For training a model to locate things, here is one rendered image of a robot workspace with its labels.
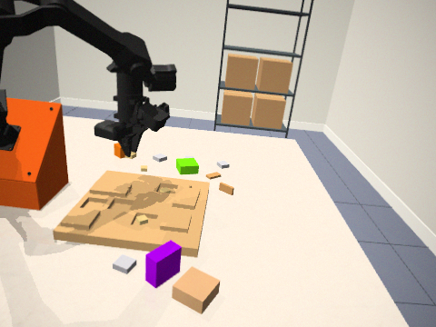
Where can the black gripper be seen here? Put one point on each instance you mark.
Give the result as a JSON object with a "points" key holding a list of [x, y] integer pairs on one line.
{"points": [[127, 134]]}

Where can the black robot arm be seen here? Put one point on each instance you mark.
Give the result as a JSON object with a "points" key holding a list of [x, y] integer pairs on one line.
{"points": [[131, 61]]}

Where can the lime green cube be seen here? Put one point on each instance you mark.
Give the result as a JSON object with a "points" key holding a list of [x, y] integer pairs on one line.
{"points": [[187, 166]]}

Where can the purple block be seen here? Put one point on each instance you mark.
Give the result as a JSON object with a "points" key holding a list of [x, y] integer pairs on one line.
{"points": [[162, 263]]}

